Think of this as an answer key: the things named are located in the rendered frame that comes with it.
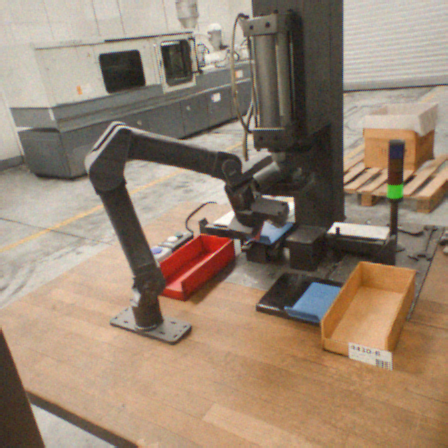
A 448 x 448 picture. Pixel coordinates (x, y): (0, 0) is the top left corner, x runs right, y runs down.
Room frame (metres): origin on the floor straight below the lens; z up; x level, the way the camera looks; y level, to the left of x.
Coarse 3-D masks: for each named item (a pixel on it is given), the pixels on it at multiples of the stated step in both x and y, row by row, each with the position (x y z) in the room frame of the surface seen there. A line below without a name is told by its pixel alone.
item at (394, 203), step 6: (396, 138) 1.07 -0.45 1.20; (390, 198) 1.05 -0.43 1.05; (402, 198) 1.05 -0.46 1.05; (390, 204) 1.06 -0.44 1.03; (396, 204) 1.05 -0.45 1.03; (390, 210) 1.06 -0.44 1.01; (396, 210) 1.05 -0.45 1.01; (390, 216) 1.06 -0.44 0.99; (396, 216) 1.05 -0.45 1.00; (390, 222) 1.06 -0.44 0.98; (396, 222) 1.05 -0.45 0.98; (390, 228) 1.06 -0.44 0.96; (396, 228) 1.05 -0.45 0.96; (390, 234) 1.06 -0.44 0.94; (396, 234) 1.05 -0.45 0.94; (396, 246) 1.05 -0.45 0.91; (402, 246) 1.05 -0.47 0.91; (396, 252) 1.03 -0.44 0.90
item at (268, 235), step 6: (288, 222) 1.11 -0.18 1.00; (264, 228) 1.08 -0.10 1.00; (270, 228) 1.07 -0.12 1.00; (282, 228) 1.07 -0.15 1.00; (264, 234) 1.04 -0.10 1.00; (270, 234) 1.04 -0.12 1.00; (276, 234) 1.04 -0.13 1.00; (252, 240) 1.01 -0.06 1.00; (258, 240) 1.00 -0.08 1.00; (264, 240) 0.99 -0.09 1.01; (270, 240) 1.00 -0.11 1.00
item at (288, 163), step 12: (300, 144) 1.25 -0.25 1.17; (312, 144) 1.23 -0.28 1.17; (276, 156) 1.06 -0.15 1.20; (288, 156) 1.15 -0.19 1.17; (300, 156) 1.10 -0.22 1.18; (312, 156) 1.16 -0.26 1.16; (288, 168) 1.03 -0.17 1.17; (300, 168) 1.07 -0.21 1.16; (288, 180) 1.03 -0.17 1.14; (300, 180) 1.02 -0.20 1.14; (312, 180) 1.07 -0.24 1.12; (264, 192) 1.05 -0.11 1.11; (276, 192) 1.03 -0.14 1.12; (288, 192) 1.01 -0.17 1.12; (300, 192) 1.00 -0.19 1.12
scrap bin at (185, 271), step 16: (192, 240) 1.16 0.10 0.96; (208, 240) 1.17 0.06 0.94; (224, 240) 1.14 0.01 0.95; (176, 256) 1.09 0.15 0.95; (192, 256) 1.15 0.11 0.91; (208, 256) 1.15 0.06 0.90; (224, 256) 1.08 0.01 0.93; (176, 272) 1.07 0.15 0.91; (192, 272) 0.96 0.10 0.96; (208, 272) 1.01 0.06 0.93; (176, 288) 0.99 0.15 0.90; (192, 288) 0.95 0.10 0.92
